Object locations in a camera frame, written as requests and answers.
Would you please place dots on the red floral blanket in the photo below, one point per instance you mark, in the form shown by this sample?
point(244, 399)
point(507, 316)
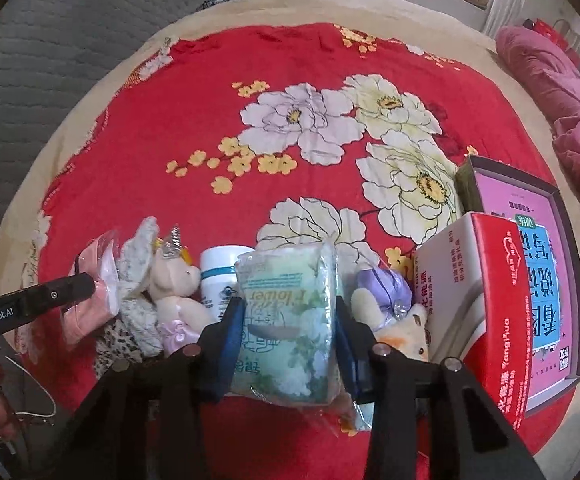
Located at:
point(270, 136)

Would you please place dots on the unicorn plush toy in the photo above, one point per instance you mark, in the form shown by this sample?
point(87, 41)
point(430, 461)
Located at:
point(173, 282)

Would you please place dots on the red and white carton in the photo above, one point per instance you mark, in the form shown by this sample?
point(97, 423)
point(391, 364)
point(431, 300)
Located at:
point(473, 281)

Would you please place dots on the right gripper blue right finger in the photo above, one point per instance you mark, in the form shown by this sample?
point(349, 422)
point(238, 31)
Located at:
point(354, 342)

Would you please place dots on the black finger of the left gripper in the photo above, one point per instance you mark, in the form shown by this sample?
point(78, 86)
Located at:
point(61, 293)

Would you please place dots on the grey quilted headboard cushion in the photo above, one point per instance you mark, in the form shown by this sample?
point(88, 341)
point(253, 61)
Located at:
point(51, 53)

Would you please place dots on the purple hat bunny plush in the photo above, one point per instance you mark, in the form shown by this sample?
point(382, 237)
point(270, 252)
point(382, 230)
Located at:
point(383, 301)

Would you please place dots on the white supplement bottle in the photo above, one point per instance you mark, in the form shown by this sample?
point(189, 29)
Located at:
point(218, 277)

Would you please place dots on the pink and blue book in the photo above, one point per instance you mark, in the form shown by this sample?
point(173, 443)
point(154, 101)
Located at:
point(554, 343)

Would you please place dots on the red basin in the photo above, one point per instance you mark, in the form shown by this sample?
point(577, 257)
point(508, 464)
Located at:
point(555, 37)

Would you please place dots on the dark shallow cardboard box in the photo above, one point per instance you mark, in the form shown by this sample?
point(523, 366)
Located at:
point(471, 199)

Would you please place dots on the pink item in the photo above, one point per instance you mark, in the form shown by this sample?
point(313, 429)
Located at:
point(96, 266)

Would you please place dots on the green floral tissue pack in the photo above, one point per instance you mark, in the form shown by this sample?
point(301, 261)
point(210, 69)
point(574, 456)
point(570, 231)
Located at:
point(286, 354)

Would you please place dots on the leopard print scrunchie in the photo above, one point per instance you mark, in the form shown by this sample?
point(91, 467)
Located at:
point(114, 343)

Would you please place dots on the beige bed cover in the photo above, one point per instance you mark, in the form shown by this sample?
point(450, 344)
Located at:
point(433, 31)

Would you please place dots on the white floral scrunchie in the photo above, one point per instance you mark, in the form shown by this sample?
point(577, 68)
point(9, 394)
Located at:
point(134, 264)

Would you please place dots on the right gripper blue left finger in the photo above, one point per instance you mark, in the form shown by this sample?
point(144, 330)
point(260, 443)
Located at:
point(220, 343)

